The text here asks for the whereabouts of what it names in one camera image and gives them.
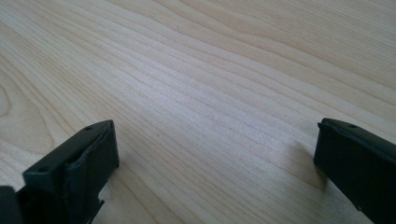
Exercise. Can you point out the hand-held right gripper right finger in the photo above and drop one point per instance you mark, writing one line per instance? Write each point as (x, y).
(358, 161)

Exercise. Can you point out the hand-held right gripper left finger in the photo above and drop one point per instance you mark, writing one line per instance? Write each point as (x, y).
(77, 165)

